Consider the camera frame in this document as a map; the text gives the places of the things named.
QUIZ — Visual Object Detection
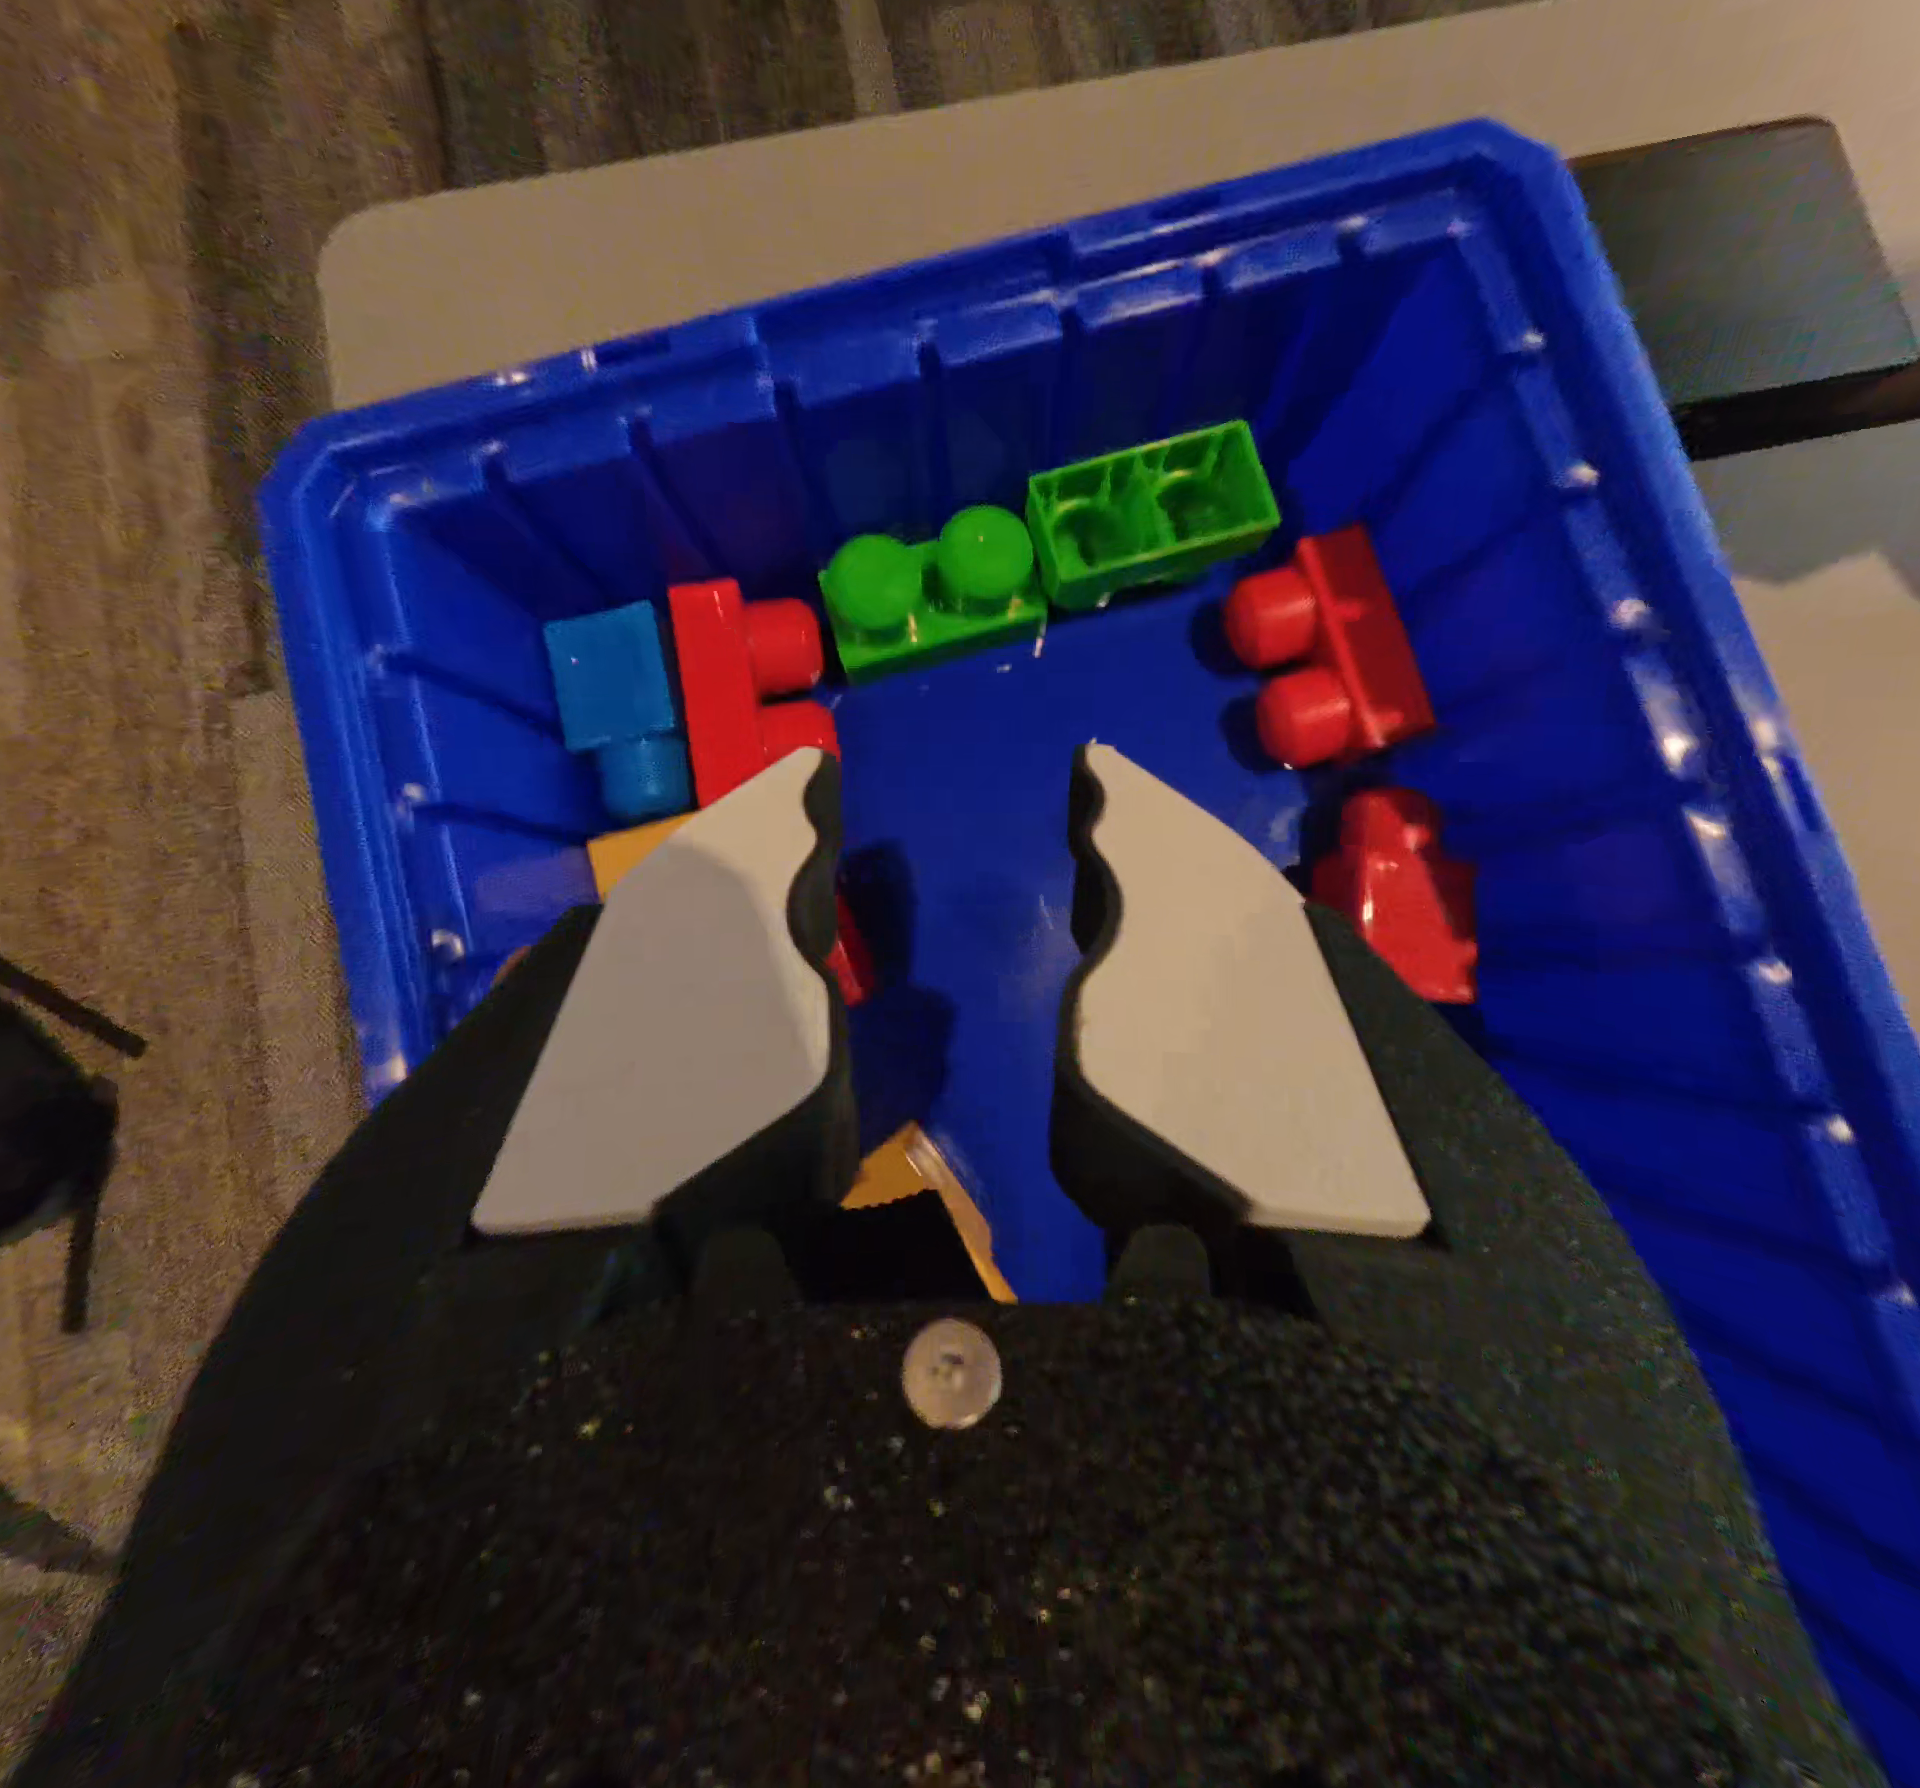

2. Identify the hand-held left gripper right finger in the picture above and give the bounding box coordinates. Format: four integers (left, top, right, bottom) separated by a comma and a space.
1051, 740, 1435, 1241

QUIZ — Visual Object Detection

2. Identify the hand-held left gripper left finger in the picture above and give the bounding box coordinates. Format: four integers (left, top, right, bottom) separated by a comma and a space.
472, 750, 856, 1234

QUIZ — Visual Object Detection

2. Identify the blue plastic bin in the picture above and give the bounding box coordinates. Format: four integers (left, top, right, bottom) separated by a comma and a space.
257, 120, 1920, 1788

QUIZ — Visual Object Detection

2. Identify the yellow single-stud mega block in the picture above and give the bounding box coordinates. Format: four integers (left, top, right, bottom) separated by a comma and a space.
840, 1124, 1021, 1307
584, 813, 698, 905

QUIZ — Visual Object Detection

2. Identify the light blue mega block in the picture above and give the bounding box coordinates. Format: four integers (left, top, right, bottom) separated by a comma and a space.
542, 603, 695, 820

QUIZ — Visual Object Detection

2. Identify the green two-stud mega block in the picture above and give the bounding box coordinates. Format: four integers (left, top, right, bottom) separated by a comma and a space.
1027, 419, 1280, 612
820, 504, 1046, 685

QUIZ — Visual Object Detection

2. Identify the black chair base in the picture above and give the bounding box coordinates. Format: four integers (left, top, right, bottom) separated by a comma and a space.
0, 953, 151, 1333

